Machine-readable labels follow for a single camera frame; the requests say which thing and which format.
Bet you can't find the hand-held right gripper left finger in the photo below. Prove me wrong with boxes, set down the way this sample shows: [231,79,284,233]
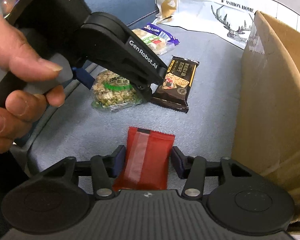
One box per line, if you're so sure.
[40,145,127,200]

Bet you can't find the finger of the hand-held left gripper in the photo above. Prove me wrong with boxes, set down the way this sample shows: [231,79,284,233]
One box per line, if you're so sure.
[71,66,95,90]
[89,59,165,103]

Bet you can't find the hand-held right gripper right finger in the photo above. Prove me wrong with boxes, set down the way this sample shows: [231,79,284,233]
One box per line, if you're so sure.
[171,146,259,200]

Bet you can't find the plain red snack packet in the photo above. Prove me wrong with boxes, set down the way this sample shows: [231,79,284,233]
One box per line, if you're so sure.
[112,127,176,191]

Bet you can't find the black biscuit packet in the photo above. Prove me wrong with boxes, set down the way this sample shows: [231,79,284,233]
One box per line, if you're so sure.
[150,55,200,114]

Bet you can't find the round cracker packet green label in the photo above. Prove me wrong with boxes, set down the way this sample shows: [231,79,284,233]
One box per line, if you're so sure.
[91,70,146,113]

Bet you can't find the nougat packet with green label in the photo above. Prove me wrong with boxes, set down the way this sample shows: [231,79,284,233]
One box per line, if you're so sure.
[131,28,176,56]

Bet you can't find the purple candy packet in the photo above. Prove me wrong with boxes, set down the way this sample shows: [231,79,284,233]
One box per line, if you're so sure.
[143,24,181,46]

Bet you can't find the brown cardboard box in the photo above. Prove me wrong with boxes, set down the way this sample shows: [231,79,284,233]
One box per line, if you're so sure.
[231,10,300,224]

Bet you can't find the person's left hand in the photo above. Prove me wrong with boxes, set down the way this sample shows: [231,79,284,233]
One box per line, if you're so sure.
[0,11,66,154]

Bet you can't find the grey printed bed sheet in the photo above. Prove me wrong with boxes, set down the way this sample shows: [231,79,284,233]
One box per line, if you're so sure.
[10,0,300,195]

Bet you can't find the dark blue cushion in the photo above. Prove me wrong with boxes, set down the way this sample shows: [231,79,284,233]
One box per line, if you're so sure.
[83,0,161,28]

